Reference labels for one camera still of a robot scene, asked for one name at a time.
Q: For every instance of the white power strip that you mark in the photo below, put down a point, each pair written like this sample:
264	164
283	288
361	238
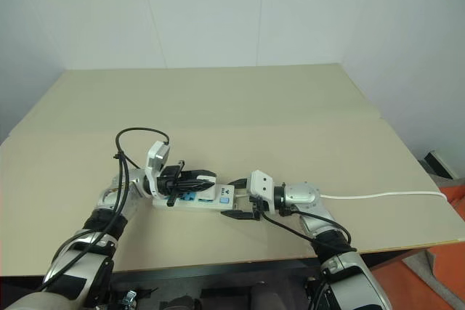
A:
214	202

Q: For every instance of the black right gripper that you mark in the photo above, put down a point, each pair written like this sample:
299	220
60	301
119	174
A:
256	205

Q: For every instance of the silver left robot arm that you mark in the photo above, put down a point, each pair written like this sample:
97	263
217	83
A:
83	266

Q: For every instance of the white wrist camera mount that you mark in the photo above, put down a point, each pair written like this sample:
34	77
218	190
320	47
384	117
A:
262	183
157	159

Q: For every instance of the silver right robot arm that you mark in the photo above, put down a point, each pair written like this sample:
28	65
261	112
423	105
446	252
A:
348	270

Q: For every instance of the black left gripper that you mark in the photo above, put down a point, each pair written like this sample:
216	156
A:
168	181

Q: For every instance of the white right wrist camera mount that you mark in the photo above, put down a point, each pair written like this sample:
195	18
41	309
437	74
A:
262	183

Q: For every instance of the white charger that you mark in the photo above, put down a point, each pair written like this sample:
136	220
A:
207	180

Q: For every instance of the small metal clamp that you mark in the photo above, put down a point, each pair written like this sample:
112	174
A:
128	297

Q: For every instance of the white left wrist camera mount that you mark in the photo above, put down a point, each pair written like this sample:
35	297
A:
157	159

